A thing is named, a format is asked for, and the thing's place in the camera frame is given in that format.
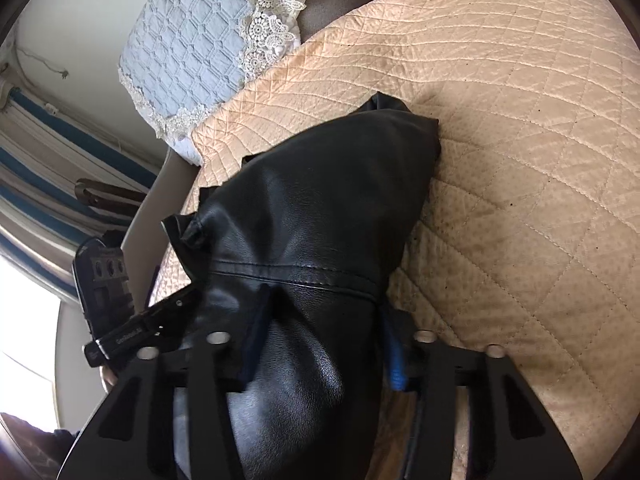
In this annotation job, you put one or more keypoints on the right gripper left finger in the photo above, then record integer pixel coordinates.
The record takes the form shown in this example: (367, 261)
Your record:
(257, 327)

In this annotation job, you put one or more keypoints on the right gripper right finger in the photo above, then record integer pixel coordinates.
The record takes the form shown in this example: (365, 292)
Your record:
(399, 331)

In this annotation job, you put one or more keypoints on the black leather jacket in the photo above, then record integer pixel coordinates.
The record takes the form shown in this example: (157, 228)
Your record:
(313, 228)

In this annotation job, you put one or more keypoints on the person's left hand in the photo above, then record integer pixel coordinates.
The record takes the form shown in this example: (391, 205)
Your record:
(108, 378)

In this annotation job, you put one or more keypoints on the striped window curtain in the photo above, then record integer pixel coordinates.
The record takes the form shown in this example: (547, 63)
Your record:
(45, 154)

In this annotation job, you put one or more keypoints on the peach quilted bedspread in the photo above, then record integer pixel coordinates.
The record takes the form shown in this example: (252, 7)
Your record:
(530, 238)

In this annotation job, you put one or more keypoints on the light blue quilted pillow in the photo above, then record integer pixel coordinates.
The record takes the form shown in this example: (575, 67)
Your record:
(185, 58)

